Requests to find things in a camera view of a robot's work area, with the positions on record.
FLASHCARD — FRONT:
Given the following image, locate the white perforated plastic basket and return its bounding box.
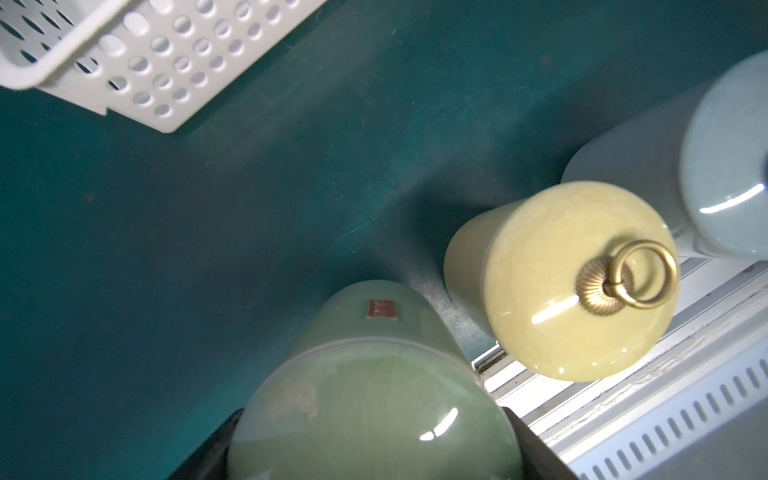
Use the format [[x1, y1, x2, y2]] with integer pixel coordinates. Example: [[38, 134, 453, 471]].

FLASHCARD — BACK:
[[1, 0, 322, 133]]

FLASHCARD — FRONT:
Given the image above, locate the yellow canister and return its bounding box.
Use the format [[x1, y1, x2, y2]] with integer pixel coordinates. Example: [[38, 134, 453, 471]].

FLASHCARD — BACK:
[[443, 181, 680, 382]]

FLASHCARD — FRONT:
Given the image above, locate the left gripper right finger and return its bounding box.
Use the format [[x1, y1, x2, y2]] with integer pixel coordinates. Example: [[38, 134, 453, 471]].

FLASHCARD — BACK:
[[502, 407, 578, 480]]

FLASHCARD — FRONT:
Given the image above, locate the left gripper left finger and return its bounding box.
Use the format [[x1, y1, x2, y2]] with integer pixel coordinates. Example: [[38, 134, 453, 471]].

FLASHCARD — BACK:
[[168, 409, 243, 480]]

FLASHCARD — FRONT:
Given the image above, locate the green canister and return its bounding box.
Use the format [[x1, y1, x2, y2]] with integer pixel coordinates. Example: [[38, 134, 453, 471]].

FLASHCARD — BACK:
[[227, 280, 523, 479]]

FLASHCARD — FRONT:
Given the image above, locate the blue canister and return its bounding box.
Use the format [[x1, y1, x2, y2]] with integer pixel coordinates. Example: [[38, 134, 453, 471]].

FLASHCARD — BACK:
[[562, 52, 767, 261]]

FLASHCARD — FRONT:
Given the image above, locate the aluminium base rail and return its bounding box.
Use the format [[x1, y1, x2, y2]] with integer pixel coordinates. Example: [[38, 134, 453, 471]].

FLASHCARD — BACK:
[[473, 258, 767, 479]]

